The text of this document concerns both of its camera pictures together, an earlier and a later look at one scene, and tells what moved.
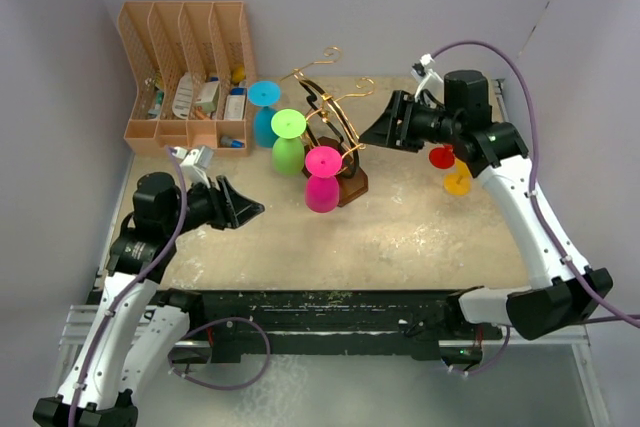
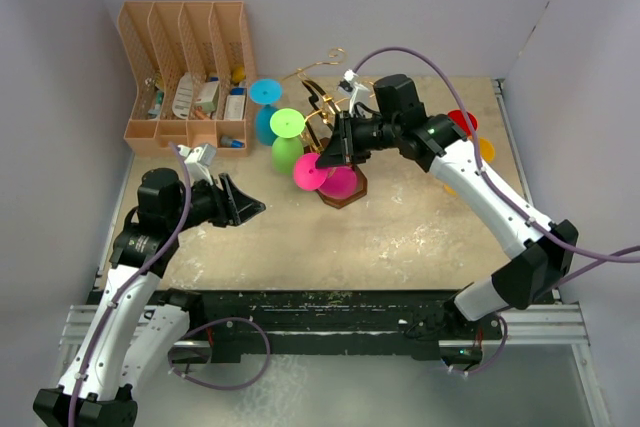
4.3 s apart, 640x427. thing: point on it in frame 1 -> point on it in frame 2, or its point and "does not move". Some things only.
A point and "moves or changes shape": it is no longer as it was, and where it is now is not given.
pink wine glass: x=322 y=185 moves or changes shape
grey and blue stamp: x=227 y=142 does not move
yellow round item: x=238 y=74 does not move
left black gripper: x=229 y=208 does not move
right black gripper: x=386 y=131 -> x=341 y=149
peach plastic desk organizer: x=195 y=74 does not move
